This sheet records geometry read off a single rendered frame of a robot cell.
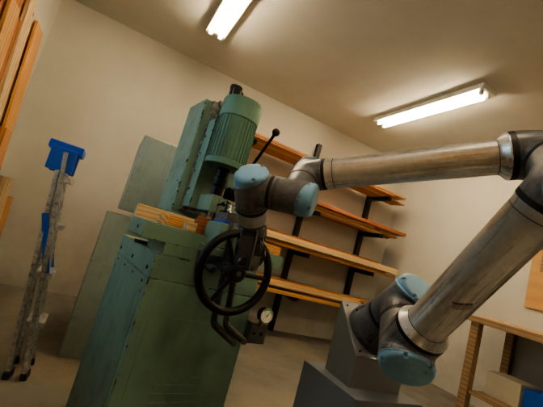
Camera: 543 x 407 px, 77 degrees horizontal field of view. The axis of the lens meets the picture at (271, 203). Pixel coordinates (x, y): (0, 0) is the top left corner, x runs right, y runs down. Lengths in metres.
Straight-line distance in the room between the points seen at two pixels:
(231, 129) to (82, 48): 2.78
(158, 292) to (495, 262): 1.00
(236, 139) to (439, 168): 0.83
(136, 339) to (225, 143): 0.80
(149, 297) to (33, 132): 2.81
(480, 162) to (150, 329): 1.11
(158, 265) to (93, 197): 2.57
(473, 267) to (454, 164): 0.24
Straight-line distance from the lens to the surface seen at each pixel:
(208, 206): 1.44
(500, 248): 0.89
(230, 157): 1.43
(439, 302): 0.99
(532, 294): 4.09
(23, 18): 3.05
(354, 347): 1.29
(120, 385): 1.37
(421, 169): 0.93
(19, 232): 3.85
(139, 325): 1.31
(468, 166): 0.94
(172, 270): 1.28
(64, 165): 2.03
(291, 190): 0.85
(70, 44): 4.09
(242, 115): 1.48
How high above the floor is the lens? 0.91
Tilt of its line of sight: 8 degrees up
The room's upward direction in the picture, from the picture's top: 16 degrees clockwise
